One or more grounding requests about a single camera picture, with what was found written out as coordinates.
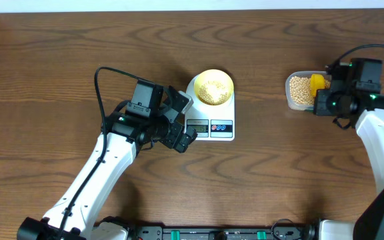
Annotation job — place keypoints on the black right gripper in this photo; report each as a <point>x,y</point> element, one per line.
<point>320,106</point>

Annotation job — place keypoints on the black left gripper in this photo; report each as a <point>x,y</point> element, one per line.
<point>170,140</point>

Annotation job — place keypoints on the yellow plastic measuring scoop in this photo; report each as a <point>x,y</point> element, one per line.
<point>317,82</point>

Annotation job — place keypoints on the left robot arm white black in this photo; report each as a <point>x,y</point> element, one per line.
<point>149,117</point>

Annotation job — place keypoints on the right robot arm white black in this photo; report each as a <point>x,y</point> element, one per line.
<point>362,75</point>

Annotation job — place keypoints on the white digital kitchen scale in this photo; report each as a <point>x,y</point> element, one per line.
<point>211,122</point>

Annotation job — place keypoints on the soybeans in yellow bowl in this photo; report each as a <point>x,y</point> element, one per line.
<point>213,93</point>

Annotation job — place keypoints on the pale yellow bowl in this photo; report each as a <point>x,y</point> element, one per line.
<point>213,75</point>

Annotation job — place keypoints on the soybeans pile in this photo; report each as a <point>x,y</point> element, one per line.
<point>300,90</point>

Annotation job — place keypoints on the clear plastic container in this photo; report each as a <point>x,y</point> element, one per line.
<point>292,105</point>

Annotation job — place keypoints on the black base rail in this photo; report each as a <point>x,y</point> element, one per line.
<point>212,232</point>

